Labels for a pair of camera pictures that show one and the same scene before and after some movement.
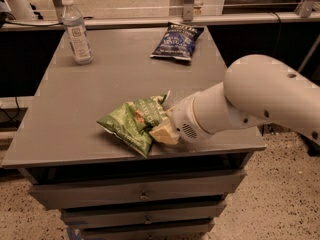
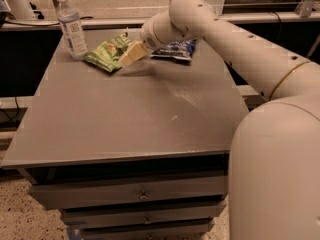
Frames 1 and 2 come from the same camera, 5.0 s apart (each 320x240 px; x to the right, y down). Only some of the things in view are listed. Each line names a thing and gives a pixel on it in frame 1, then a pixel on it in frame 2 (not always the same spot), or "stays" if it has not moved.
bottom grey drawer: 158,233 stays
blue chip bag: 179,41 stays
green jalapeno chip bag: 131,122 → 106,56
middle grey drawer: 143,213 stays
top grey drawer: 138,189 stays
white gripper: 184,120 → 147,35
